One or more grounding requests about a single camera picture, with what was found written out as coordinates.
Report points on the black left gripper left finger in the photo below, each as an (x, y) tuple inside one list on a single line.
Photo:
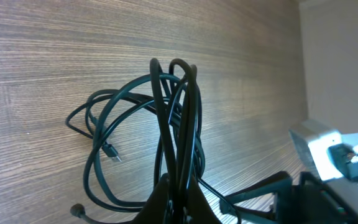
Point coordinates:
[(158, 207)]

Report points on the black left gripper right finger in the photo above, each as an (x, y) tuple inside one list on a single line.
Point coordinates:
[(196, 209)]

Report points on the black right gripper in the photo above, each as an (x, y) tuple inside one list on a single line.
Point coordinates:
[(309, 201)]

